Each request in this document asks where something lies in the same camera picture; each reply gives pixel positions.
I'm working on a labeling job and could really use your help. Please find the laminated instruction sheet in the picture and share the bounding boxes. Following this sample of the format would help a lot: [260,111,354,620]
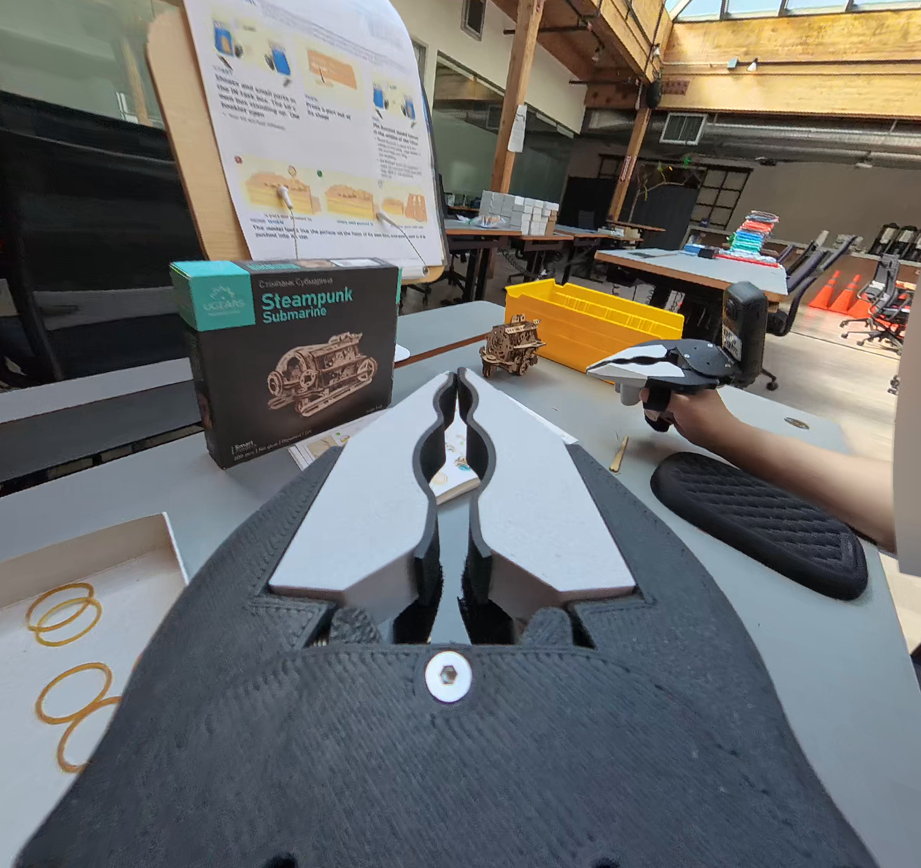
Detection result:
[169,0,447,272]

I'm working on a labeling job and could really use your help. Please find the tan rubber band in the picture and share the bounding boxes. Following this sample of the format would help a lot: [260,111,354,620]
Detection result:
[58,695,123,774]
[27,582,94,632]
[36,663,115,725]
[36,598,103,647]

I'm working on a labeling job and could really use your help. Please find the silver ventilation duct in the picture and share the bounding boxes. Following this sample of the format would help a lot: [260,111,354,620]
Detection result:
[583,109,921,170]

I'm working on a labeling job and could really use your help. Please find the black ribbed wrist rest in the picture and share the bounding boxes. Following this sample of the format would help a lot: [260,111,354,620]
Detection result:
[649,451,870,601]

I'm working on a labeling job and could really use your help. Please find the partly built wooden model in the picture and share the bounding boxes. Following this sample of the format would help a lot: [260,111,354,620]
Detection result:
[480,316,548,378]

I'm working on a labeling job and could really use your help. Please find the person's right forearm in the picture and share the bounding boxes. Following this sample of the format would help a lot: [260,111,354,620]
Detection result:
[708,404,897,554]

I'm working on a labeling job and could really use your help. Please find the grey office table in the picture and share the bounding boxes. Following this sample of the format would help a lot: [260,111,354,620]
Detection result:
[596,248,789,351]

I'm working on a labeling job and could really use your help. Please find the stack of colourful packets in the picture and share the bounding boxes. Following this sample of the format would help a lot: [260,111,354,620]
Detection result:
[725,211,782,262]

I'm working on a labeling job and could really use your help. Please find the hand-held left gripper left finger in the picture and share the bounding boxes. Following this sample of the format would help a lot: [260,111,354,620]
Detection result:
[270,372,459,643]

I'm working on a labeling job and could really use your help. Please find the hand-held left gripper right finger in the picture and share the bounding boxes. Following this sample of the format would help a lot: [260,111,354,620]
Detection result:
[458,368,638,643]

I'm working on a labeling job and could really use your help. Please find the open instruction booklet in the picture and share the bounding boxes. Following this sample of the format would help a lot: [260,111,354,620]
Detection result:
[288,422,577,506]

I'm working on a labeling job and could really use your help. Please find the stack of white boxes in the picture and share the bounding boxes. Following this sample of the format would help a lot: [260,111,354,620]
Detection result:
[478,190,561,237]

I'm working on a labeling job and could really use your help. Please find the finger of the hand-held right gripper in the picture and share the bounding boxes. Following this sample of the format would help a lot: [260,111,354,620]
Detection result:
[586,356,686,386]
[610,340,693,367]

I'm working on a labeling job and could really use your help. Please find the wooden office desk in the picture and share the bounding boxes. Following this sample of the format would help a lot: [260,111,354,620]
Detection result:
[442,221,598,302]

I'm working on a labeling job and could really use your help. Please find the black model kit box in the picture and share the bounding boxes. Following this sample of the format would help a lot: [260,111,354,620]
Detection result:
[170,258,402,469]

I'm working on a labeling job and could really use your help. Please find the stacked yellow plastic bins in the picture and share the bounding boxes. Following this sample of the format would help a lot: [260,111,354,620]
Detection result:
[504,280,686,374]

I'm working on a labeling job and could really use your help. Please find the white cardboard tray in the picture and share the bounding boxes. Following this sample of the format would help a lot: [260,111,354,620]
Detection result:
[0,512,189,868]

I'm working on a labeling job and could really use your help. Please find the person's right hand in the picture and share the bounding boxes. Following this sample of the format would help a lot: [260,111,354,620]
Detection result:
[640,386,731,446]

